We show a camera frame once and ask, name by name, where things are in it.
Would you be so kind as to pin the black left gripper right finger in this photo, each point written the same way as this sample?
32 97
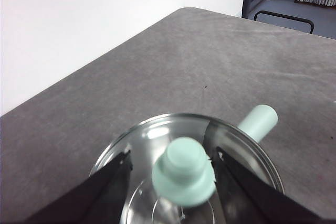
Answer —
252 197

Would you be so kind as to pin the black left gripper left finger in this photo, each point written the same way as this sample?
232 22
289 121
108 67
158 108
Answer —
86 197

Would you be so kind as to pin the black metal tube frame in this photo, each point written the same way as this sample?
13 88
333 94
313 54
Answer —
286 19

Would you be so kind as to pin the glass lid with mint knob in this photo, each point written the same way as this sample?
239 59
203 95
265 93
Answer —
181 171

